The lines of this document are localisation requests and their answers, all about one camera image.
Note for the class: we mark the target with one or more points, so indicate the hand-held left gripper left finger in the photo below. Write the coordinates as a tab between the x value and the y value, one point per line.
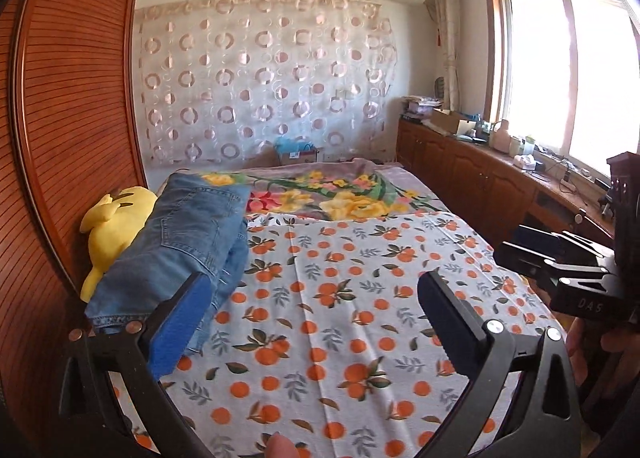
175	328

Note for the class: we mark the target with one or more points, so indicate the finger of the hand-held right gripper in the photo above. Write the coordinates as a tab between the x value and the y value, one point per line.
532	248
575	272

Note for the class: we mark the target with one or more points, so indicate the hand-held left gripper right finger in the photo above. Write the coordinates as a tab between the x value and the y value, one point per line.
447	323

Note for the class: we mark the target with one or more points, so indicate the person's right forearm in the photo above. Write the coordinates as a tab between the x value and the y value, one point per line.
620	413

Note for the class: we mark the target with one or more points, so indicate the person's right hand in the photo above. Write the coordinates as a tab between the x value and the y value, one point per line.
615	338

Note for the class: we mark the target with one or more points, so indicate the person's left hand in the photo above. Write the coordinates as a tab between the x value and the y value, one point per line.
282	445

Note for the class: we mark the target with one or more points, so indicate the small black tripod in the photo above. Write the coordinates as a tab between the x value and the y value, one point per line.
607	203

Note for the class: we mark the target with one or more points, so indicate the white tissue box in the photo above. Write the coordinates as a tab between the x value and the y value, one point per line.
526	162

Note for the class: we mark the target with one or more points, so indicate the folded medium blue jeans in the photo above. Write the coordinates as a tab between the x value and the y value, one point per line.
180	238

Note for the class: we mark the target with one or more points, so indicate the green and white cup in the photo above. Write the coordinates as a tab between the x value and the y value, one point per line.
528	145

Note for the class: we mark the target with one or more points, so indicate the long wooden cabinet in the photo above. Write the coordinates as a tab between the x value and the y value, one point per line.
450	173

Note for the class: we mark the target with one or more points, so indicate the white jug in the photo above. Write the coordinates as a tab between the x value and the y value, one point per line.
500	135

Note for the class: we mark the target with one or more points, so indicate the yellow plush toy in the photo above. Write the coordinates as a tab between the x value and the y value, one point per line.
115	223

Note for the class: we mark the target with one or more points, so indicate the orange fruit print sheet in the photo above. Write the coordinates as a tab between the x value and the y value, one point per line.
325	313

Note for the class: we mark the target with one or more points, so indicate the open cardboard box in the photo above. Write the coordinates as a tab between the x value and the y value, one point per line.
450	120

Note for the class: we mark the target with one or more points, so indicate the floral blanket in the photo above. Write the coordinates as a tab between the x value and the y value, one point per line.
325	193

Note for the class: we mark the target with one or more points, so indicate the stack of papers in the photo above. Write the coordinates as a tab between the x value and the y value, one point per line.
421	107

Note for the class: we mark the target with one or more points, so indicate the wood-framed window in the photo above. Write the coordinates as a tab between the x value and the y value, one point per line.
550	63

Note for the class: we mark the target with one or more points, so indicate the small grey fan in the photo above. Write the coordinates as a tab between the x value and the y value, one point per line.
440	86

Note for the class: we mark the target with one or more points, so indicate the small cardboard box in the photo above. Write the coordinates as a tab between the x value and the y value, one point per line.
300	157

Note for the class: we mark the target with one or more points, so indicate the beige window curtain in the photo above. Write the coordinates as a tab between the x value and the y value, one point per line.
445	33

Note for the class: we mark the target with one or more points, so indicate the sheer circle-patterned curtain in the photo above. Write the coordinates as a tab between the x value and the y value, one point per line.
265	78

